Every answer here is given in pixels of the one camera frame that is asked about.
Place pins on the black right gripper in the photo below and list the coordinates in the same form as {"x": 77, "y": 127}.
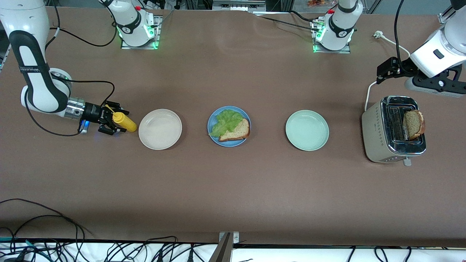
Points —
{"x": 93, "y": 113}

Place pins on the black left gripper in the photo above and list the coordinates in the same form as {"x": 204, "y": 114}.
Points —
{"x": 403, "y": 67}

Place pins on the yellow mustard squeeze bottle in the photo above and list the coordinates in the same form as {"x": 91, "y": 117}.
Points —
{"x": 126, "y": 123}

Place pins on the green lettuce leaf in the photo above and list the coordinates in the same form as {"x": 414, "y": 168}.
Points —
{"x": 225, "y": 122}

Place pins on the brown toast bread slice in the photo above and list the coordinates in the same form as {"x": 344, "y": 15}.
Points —
{"x": 240, "y": 133}
{"x": 413, "y": 123}

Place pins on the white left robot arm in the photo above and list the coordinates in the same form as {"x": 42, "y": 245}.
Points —
{"x": 336, "y": 32}

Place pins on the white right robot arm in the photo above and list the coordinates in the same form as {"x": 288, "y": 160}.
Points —
{"x": 36, "y": 91}

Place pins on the off-white plate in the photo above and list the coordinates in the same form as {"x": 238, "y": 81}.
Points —
{"x": 160, "y": 129}

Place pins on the mint green plate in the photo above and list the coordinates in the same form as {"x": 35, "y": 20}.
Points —
{"x": 307, "y": 130}

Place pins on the blue plate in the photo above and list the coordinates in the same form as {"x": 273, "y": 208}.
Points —
{"x": 229, "y": 143}

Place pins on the beige chrome two-slot toaster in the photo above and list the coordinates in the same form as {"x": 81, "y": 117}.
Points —
{"x": 375, "y": 134}

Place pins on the orange patterned packet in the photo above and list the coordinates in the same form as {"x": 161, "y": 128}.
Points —
{"x": 316, "y": 3}

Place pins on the grey metal box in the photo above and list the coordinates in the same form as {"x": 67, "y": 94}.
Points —
{"x": 238, "y": 4}

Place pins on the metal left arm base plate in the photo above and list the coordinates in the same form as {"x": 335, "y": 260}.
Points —
{"x": 327, "y": 51}

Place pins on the aluminium frame profile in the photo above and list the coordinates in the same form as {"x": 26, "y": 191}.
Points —
{"x": 445, "y": 16}

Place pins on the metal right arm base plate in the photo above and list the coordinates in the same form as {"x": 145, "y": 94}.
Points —
{"x": 158, "y": 32}

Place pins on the aluminium frame post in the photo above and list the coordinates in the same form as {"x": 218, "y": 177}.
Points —
{"x": 225, "y": 247}

